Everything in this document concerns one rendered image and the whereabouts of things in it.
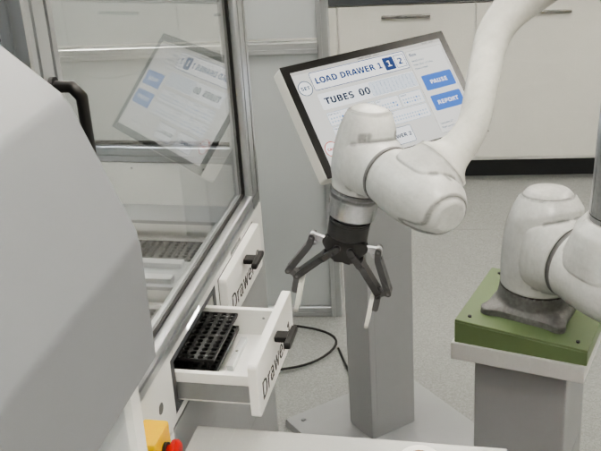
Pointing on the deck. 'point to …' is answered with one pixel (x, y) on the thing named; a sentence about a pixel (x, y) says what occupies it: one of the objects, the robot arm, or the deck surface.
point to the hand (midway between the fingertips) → (332, 310)
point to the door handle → (77, 105)
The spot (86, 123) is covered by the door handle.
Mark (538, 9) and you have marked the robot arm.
